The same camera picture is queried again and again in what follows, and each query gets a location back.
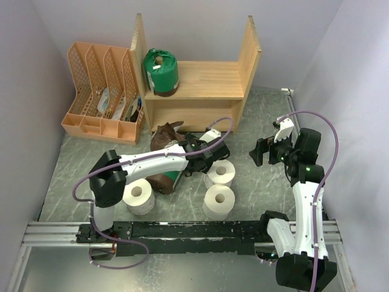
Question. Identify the white paper roll front left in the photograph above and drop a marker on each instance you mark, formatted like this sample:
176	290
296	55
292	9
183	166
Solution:
139	197

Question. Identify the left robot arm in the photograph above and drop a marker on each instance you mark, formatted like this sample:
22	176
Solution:
112	172

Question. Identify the white paper roll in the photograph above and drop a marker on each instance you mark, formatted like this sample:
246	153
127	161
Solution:
139	197
218	202
221	172

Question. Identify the orange file organizer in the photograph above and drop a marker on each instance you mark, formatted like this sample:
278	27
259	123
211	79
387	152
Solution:
96	67

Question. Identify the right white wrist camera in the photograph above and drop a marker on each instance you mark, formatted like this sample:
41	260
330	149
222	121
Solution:
286	127

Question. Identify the white paper roll back right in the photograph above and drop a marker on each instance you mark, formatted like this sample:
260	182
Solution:
221	172

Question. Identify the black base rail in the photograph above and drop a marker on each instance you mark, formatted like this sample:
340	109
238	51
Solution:
238	237

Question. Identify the items in organizer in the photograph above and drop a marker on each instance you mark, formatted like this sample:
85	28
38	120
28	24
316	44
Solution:
128	112

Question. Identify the wooden shelf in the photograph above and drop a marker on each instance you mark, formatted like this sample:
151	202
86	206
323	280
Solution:
207	91

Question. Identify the brown green paper roll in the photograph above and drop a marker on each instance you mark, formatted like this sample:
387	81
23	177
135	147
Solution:
166	134

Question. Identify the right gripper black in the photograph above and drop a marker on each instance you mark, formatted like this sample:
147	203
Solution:
262	146

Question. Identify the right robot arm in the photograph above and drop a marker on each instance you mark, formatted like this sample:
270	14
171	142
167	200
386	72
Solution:
303	262

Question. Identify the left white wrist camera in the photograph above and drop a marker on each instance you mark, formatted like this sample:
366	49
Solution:
210	135

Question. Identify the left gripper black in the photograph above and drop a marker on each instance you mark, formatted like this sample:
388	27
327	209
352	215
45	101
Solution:
192	137

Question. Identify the white paper roll front right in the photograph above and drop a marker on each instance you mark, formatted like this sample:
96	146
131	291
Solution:
218	202

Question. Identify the green brown wrapped roll torn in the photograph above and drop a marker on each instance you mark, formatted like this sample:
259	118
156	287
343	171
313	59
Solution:
165	182

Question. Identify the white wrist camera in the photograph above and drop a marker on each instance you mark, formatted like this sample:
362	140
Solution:
286	127
210	135

